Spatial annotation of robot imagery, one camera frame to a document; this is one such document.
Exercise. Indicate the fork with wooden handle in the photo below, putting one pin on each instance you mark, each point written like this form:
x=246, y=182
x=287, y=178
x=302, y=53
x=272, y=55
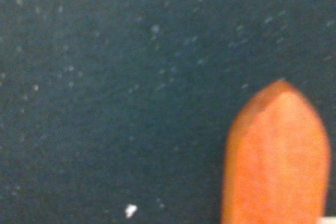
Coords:
x=278, y=161

